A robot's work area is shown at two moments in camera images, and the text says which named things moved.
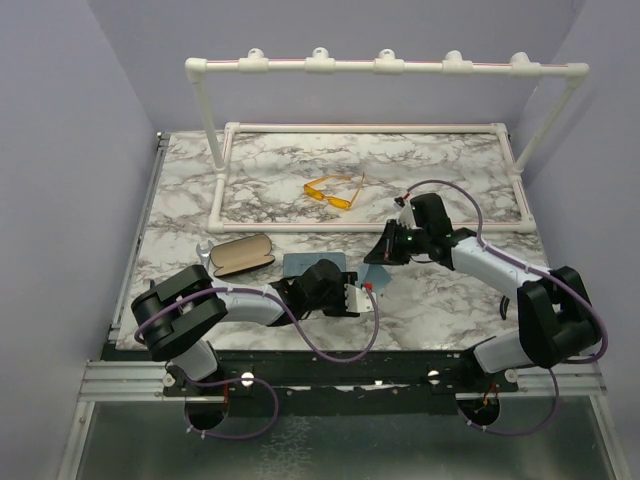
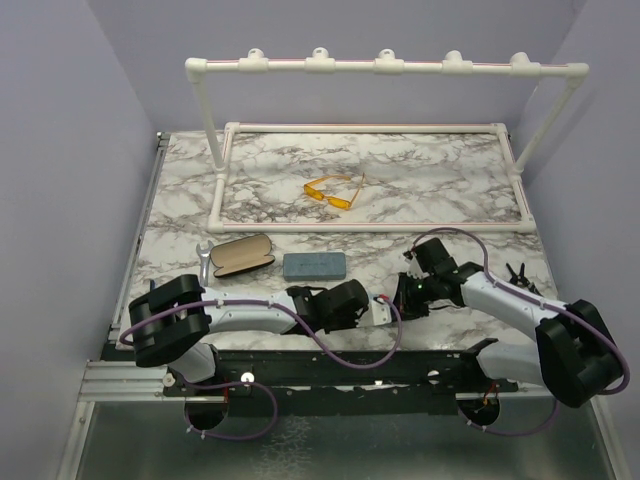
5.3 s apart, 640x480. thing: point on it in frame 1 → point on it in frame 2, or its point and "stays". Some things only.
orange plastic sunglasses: (334, 202) stays
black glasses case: (241, 254) stays
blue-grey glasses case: (297, 263) stays
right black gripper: (386, 252) → (407, 307)
